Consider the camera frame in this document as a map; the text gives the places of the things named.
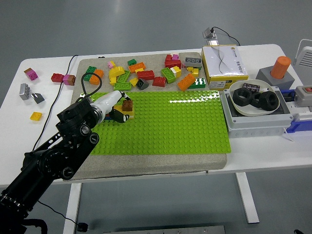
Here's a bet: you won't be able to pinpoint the white and yellow brick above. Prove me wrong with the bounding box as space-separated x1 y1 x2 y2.
170 65 182 78

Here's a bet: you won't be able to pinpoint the grey-brown foam mat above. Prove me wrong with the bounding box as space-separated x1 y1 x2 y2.
58 52 229 181

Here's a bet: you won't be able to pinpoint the orange long brick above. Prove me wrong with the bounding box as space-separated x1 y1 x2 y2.
89 69 105 85
128 62 146 74
177 73 196 92

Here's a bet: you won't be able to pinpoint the red square brick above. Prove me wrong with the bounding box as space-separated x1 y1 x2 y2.
152 77 167 88

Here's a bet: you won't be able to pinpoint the grey junction box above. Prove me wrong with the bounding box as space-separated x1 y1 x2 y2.
220 86 295 139

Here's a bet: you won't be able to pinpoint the white slotted chair back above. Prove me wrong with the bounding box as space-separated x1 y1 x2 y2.
292 39 312 66

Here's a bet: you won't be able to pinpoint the dark blue clamp part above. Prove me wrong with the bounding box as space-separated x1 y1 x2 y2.
280 89 297 102

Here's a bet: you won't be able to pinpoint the white table leg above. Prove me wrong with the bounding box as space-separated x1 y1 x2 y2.
62 182 82 234
235 172 259 224

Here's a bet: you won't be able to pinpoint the grey long brick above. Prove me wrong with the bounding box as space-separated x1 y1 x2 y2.
184 57 203 69

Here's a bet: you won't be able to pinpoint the lime brick with holes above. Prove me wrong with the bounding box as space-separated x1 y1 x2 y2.
113 82 132 92

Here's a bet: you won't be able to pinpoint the white bowl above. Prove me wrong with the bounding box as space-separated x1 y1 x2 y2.
229 79 275 117

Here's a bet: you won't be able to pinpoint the black table cable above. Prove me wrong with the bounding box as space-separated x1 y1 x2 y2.
33 55 79 151

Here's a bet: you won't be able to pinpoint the silver slope brick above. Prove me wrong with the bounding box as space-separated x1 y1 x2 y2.
31 92 46 104

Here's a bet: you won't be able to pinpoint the white cable tie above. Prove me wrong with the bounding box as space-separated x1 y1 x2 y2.
282 128 295 142

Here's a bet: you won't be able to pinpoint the large red brick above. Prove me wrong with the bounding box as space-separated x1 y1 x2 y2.
164 54 182 69

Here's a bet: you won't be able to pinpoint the blue and white rail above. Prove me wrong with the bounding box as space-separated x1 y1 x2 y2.
285 102 312 134

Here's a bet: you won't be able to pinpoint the black plug with cord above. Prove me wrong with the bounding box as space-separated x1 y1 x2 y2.
38 200 89 232

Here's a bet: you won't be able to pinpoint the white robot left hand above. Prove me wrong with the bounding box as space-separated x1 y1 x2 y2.
93 90 134 123

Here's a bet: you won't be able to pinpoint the dark purple component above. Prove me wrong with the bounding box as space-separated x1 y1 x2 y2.
242 82 261 93

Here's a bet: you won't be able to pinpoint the yellow arch brick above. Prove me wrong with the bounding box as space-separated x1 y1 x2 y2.
109 66 125 85

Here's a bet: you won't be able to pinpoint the red long brick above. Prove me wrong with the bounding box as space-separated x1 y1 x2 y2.
136 70 156 80

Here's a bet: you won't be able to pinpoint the grey switch box red button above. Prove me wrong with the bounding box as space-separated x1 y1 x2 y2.
293 85 312 108

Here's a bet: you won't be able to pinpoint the dark grey slope brick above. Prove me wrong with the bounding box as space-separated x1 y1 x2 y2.
136 78 150 90

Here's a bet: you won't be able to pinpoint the lime green long brick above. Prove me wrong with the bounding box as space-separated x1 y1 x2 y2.
160 67 176 84
117 70 132 83

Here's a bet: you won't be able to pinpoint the green brick white studs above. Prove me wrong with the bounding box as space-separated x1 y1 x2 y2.
187 78 207 90

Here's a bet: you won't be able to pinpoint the brown square brick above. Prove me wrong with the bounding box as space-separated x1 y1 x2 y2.
121 99 134 112

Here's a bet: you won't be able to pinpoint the green studded baseplate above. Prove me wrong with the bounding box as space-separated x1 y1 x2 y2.
88 89 232 156

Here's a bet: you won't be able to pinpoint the large black hex nut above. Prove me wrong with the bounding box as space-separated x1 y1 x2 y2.
258 91 280 112
233 88 254 107
250 92 263 109

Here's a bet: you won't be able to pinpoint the grey holder block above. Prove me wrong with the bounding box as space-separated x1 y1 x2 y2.
255 65 295 90

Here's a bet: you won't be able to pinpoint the dark green long brick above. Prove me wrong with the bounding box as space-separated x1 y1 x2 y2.
82 65 98 82

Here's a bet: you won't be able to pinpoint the white and yellow carton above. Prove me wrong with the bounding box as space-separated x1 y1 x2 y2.
201 44 250 92

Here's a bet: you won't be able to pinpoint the thin black device cable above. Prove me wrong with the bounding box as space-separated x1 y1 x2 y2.
211 26 241 46

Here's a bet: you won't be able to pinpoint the orange cylinder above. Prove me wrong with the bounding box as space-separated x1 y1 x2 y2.
271 56 292 79

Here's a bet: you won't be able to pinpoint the pink brick brown top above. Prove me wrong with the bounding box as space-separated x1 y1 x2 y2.
23 67 39 81

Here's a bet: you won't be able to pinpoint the silver metal device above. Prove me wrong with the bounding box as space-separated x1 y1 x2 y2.
202 27 219 46

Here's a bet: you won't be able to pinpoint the silver studded brick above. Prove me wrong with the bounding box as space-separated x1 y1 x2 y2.
19 83 31 100

